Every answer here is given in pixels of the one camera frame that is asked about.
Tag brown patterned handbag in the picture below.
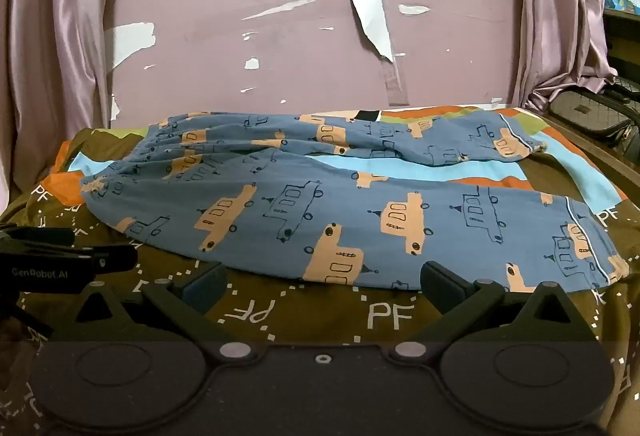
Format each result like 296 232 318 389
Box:
547 81 640 148

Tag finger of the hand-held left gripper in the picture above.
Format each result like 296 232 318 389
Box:
0 226 76 248
75 245 139 274

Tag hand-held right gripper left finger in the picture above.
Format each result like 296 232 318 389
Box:
75 261 255 365

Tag pink satin curtain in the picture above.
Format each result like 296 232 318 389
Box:
0 0 121 212
505 0 619 113

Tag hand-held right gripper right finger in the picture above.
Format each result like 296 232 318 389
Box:
390 261 599 363

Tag blue car-print pants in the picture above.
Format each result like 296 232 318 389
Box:
80 110 630 294

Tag dark wooden cabinet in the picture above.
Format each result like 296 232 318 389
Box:
602 7 640 84

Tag colourful printed bed sheet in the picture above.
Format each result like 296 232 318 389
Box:
0 105 632 436

